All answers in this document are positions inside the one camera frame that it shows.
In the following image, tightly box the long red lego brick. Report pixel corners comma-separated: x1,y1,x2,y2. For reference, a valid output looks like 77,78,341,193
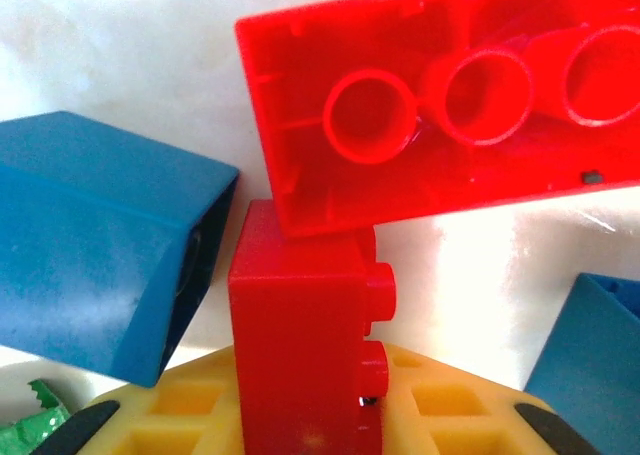
234,0,640,239

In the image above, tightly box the red square lego brick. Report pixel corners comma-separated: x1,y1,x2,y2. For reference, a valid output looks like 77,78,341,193
227,198,399,455

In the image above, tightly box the green candy packet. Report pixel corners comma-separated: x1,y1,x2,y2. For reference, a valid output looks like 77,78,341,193
0,377,71,455

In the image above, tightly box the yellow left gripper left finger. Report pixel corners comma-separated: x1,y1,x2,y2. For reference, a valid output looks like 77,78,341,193
47,347,244,455

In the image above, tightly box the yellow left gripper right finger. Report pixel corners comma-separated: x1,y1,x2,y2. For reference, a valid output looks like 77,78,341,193
379,344,601,455

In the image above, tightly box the blue curved lego brick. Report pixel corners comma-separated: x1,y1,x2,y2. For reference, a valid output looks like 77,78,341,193
0,110,241,389

